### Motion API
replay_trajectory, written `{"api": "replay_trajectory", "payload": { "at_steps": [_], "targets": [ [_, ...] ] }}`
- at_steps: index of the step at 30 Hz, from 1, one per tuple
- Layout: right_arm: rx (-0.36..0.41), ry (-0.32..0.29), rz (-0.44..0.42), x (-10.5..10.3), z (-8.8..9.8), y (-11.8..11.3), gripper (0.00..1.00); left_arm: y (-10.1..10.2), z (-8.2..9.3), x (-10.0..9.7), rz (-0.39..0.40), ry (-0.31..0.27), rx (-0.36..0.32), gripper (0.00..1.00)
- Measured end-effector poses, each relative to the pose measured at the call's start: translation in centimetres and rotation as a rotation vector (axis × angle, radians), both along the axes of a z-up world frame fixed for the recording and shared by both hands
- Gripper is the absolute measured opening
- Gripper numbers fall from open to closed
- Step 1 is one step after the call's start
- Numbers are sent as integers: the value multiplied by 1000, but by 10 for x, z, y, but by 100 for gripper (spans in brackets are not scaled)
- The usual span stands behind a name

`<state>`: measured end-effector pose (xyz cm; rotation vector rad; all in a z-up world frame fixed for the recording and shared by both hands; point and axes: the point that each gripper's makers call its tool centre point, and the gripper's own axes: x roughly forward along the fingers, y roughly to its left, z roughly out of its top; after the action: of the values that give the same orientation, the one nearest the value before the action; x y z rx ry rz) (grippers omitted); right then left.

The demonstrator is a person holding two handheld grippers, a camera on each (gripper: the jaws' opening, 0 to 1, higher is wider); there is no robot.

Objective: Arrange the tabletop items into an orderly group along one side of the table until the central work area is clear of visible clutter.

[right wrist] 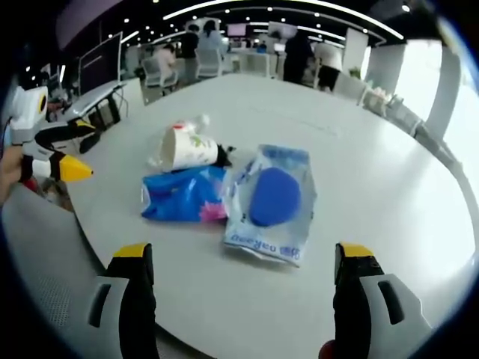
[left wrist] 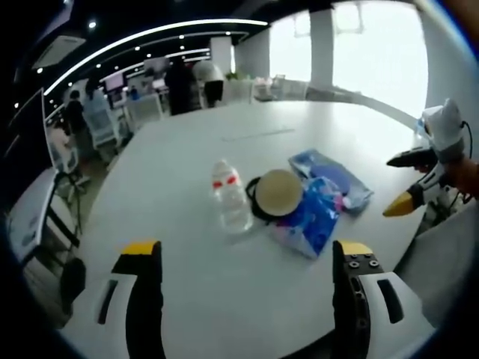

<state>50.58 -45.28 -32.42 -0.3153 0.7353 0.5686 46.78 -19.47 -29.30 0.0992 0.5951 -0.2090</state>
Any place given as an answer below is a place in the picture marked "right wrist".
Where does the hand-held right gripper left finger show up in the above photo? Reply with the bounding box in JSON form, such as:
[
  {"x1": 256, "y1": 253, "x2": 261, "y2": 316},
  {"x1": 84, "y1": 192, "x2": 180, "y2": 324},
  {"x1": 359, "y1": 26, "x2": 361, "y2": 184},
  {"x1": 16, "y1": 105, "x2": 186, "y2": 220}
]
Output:
[{"x1": 88, "y1": 242, "x2": 157, "y2": 359}]

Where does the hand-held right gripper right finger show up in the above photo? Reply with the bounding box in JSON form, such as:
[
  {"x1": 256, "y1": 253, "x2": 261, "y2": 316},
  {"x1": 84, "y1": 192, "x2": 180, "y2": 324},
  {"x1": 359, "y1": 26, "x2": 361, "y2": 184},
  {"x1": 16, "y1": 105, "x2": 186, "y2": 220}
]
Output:
[{"x1": 332, "y1": 242, "x2": 433, "y2": 359}]

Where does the blue tissue packet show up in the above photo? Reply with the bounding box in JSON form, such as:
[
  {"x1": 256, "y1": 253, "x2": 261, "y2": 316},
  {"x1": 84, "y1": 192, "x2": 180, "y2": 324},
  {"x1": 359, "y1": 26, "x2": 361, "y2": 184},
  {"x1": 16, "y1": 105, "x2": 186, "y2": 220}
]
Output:
[{"x1": 140, "y1": 165, "x2": 231, "y2": 224}]

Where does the white printed paper cup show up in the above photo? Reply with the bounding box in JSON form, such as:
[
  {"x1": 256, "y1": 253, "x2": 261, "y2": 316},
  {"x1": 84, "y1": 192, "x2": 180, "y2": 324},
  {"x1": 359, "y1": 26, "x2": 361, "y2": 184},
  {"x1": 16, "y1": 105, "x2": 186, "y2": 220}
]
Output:
[{"x1": 160, "y1": 125, "x2": 222, "y2": 174}]

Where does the wet wipe packet blue lid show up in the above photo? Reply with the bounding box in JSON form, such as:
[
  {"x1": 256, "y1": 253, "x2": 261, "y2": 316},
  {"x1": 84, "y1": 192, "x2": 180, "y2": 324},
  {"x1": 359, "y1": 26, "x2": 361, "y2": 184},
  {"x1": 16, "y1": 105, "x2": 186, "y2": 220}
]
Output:
[{"x1": 222, "y1": 143, "x2": 320, "y2": 269}]

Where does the small black item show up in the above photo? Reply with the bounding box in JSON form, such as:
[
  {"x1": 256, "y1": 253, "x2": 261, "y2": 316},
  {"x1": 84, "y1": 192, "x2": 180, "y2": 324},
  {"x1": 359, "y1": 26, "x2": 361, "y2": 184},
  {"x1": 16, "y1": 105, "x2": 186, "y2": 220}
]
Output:
[{"x1": 216, "y1": 144, "x2": 237, "y2": 168}]

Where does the person's left hand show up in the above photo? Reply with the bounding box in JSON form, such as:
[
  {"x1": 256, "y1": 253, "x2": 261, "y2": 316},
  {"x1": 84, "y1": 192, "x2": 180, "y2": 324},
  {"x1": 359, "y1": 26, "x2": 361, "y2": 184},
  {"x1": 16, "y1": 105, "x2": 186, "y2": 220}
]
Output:
[{"x1": 0, "y1": 144, "x2": 24, "y2": 207}]

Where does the grey side desk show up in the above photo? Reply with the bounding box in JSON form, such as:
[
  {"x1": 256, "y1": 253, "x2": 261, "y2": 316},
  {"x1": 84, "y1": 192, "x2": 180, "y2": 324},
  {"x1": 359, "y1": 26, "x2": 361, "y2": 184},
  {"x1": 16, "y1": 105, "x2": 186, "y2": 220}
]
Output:
[{"x1": 47, "y1": 79, "x2": 130, "y2": 126}]

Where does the dark red round object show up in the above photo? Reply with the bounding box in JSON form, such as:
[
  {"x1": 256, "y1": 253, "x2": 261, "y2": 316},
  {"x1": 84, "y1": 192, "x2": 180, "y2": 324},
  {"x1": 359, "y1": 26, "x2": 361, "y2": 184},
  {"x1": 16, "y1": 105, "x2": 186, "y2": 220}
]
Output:
[{"x1": 317, "y1": 338, "x2": 340, "y2": 359}]

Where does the dark whiteboard on stand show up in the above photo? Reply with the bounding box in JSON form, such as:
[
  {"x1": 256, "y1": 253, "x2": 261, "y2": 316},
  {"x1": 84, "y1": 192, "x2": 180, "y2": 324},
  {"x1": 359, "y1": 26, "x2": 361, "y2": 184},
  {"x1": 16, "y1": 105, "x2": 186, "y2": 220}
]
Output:
[{"x1": 77, "y1": 31, "x2": 124, "y2": 96}]

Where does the grey mesh chair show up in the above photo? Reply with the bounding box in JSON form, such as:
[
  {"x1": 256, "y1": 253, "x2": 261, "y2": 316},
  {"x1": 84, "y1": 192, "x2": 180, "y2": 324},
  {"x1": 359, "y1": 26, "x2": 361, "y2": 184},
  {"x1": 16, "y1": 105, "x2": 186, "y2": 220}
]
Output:
[{"x1": 0, "y1": 185, "x2": 113, "y2": 337}]

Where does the white office chair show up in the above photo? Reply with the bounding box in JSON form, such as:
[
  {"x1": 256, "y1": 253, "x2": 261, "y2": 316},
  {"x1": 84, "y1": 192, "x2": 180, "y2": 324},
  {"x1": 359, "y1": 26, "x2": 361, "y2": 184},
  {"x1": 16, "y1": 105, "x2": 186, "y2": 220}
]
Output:
[
  {"x1": 141, "y1": 56, "x2": 168, "y2": 88},
  {"x1": 197, "y1": 47, "x2": 223, "y2": 79}
]

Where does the white table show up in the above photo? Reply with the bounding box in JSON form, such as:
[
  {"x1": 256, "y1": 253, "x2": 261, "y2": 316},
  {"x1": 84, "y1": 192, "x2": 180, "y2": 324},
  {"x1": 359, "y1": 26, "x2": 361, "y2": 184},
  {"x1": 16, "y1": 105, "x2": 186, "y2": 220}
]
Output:
[{"x1": 62, "y1": 73, "x2": 479, "y2": 355}]

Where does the row of grey chairs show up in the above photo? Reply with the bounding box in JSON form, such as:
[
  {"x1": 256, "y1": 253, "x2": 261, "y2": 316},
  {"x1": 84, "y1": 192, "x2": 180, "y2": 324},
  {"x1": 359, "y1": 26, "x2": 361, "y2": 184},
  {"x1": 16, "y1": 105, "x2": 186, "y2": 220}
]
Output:
[{"x1": 358, "y1": 85, "x2": 456, "y2": 158}]

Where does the white pillar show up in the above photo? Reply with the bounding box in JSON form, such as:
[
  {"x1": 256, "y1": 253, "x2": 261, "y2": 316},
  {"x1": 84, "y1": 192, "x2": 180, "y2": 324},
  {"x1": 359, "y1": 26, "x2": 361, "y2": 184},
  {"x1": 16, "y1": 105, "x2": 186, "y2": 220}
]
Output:
[{"x1": 425, "y1": 47, "x2": 462, "y2": 132}]

